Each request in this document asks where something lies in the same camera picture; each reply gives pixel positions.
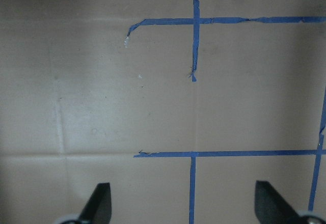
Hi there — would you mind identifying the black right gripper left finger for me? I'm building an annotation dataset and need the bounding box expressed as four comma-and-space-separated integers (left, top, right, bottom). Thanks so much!
75, 183, 112, 224

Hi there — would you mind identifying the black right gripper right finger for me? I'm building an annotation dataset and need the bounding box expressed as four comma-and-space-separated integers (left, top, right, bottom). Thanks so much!
255, 181, 306, 224

